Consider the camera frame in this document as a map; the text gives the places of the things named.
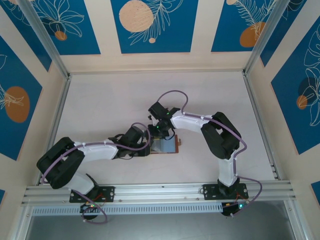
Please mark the black VIP credit card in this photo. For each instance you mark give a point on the black VIP credit card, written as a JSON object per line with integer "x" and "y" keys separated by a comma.
{"x": 156, "y": 146}

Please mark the brown leather card holder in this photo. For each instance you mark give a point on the brown leather card holder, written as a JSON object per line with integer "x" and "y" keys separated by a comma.
{"x": 170, "y": 146}

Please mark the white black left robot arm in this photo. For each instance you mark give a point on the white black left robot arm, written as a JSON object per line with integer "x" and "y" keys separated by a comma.
{"x": 97, "y": 152}

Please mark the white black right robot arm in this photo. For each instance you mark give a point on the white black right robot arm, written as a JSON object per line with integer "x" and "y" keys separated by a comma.
{"x": 187, "y": 122}

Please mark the grey metal lower panel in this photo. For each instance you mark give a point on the grey metal lower panel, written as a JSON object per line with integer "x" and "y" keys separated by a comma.
{"x": 160, "y": 227}

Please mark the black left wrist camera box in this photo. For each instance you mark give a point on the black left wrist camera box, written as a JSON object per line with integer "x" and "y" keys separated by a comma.
{"x": 134, "y": 135}

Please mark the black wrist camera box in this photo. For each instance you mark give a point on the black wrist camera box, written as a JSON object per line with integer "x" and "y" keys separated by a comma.
{"x": 158, "y": 110}
{"x": 134, "y": 135}

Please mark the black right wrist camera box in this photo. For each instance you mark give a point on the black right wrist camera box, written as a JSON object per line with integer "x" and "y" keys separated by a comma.
{"x": 158, "y": 110}

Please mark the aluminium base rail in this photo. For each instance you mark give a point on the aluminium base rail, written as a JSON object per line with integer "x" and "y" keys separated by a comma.
{"x": 160, "y": 192}

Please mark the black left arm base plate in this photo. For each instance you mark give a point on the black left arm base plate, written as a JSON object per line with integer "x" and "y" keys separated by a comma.
{"x": 110, "y": 193}

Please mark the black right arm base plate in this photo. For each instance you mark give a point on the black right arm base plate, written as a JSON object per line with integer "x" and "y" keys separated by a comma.
{"x": 208, "y": 191}

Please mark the aluminium side rail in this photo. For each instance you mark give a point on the aluminium side rail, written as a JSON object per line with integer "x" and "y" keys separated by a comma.
{"x": 258, "y": 112}
{"x": 55, "y": 125}

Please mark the blue floral wall panel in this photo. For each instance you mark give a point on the blue floral wall panel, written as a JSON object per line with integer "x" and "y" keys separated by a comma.
{"x": 20, "y": 75}
{"x": 87, "y": 30}
{"x": 225, "y": 25}
{"x": 283, "y": 20}
{"x": 175, "y": 30}
{"x": 27, "y": 30}
{"x": 287, "y": 100}

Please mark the aluminium frame post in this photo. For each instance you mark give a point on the aluminium frame post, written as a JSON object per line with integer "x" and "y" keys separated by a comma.
{"x": 45, "y": 37}
{"x": 262, "y": 37}

